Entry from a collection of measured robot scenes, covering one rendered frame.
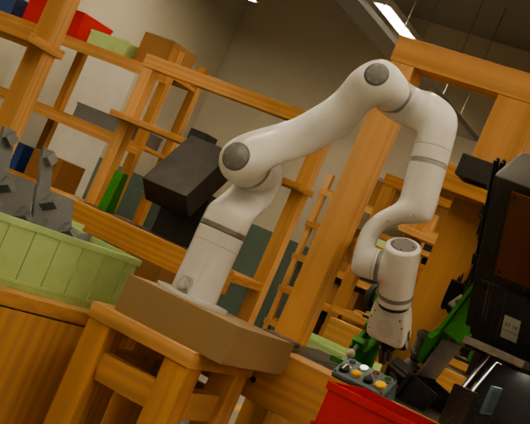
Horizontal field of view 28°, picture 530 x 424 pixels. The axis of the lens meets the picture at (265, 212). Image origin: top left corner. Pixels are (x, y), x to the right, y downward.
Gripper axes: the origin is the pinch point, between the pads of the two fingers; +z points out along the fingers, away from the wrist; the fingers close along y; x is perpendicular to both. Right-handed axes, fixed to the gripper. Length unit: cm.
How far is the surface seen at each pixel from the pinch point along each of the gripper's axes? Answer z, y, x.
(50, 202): -9, -102, -12
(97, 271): 0, -78, -19
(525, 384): 19.7, 24.4, 38.8
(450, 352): 19.2, 2.4, 37.4
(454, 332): 6.4, 5.5, 29.2
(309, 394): 16.2, -15.8, -7.2
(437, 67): -34, -44, 102
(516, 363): -3.7, 27.9, 13.5
